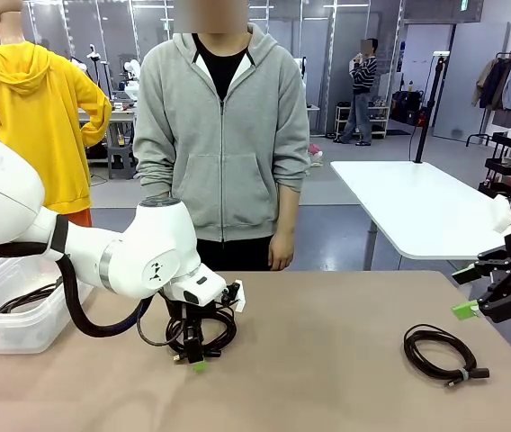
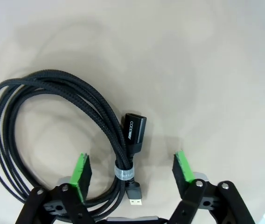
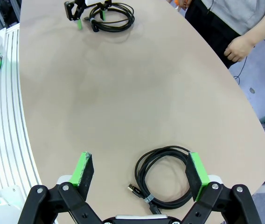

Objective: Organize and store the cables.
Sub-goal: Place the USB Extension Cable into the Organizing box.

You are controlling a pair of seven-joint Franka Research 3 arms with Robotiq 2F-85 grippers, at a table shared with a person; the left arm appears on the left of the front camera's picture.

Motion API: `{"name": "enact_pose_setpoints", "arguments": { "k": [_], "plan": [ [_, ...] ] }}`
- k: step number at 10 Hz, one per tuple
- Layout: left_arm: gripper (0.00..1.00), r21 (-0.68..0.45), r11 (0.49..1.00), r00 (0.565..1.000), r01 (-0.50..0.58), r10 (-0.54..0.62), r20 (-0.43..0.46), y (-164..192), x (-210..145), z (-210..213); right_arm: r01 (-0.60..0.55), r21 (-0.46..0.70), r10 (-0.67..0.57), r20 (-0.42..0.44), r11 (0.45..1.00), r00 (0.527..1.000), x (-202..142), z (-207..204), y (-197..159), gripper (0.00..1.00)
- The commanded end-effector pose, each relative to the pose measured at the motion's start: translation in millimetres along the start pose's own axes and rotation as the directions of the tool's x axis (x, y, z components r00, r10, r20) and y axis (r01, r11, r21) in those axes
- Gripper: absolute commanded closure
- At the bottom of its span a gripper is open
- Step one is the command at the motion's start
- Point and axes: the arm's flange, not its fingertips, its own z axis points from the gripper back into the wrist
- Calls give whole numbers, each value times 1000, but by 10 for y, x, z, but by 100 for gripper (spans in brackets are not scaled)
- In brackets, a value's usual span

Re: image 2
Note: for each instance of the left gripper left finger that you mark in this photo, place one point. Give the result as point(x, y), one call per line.
point(81, 177)

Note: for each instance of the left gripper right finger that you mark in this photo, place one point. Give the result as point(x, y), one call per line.
point(181, 172)

